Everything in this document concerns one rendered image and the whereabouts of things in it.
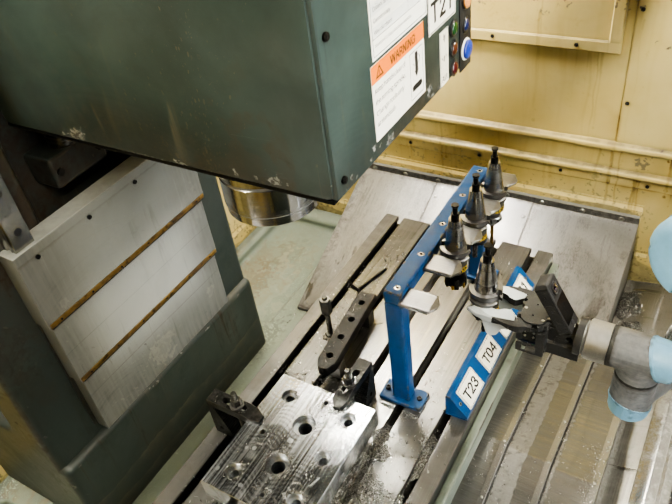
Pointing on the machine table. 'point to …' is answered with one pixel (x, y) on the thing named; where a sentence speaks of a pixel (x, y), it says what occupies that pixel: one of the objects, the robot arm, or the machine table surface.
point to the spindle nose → (263, 204)
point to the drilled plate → (329, 432)
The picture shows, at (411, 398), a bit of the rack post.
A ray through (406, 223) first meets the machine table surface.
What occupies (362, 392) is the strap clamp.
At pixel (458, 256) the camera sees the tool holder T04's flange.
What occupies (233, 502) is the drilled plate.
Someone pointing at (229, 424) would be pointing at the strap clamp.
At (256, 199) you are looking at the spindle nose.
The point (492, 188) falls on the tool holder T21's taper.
